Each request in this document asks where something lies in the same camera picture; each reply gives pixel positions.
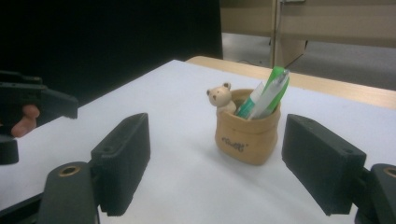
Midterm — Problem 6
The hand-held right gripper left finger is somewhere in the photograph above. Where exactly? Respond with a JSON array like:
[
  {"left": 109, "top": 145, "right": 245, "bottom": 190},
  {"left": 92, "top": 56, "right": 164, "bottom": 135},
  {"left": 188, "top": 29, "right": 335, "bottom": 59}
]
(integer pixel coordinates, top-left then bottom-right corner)
[{"left": 90, "top": 112, "right": 151, "bottom": 217}]

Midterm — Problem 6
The green highlighter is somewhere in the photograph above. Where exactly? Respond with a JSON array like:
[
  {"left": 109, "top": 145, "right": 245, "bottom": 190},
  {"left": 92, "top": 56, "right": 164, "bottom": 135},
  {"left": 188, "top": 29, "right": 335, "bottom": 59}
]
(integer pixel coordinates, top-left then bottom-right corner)
[{"left": 261, "top": 65, "right": 291, "bottom": 117}]

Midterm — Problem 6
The beige wooden shelf unit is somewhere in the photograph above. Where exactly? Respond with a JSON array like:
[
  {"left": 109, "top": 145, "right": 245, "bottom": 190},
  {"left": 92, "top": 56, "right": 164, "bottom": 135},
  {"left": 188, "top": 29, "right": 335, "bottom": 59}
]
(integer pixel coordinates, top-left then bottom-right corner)
[{"left": 219, "top": 0, "right": 396, "bottom": 68}]

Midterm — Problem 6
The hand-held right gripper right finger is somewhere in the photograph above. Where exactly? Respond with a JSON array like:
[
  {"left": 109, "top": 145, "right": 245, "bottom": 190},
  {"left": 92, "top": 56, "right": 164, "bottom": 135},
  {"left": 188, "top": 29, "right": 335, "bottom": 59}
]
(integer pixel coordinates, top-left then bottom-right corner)
[{"left": 281, "top": 113, "right": 368, "bottom": 217}]

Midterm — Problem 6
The tan bear pen holder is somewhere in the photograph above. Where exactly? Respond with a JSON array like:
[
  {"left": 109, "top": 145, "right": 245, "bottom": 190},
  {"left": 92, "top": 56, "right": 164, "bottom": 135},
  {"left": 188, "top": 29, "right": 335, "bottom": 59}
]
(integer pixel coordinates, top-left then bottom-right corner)
[{"left": 206, "top": 81, "right": 282, "bottom": 167}]

